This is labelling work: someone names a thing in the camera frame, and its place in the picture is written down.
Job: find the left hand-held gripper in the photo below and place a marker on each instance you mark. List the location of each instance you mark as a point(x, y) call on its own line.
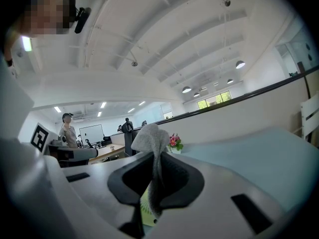
point(38, 139)

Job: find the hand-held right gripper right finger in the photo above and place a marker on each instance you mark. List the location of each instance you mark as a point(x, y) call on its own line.
point(177, 180)

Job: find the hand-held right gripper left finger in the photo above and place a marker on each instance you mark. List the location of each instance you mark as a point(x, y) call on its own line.
point(129, 180)

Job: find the grey cloth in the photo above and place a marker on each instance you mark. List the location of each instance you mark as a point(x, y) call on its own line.
point(149, 138)

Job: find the light wooden desk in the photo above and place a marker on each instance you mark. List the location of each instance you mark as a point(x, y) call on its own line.
point(107, 153)

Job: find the whiteboard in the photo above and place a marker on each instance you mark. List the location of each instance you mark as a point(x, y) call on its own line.
point(91, 133)

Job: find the pink flower pot plant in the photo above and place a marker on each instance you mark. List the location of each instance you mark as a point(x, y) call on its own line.
point(175, 142)

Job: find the dome pendant lamp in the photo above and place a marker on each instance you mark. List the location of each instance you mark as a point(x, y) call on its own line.
point(230, 81)
point(196, 94)
point(240, 64)
point(186, 89)

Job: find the window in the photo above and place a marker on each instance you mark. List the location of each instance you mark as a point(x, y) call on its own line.
point(214, 100)

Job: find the white star-print shirt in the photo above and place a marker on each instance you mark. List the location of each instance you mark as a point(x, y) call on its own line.
point(12, 96)

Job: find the long ceiling light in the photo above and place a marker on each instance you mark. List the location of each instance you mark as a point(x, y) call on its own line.
point(27, 43)

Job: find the white slatted chair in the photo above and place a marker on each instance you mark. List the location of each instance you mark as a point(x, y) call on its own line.
point(310, 118)

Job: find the black head-worn camera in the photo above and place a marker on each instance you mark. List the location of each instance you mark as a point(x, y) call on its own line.
point(82, 20)

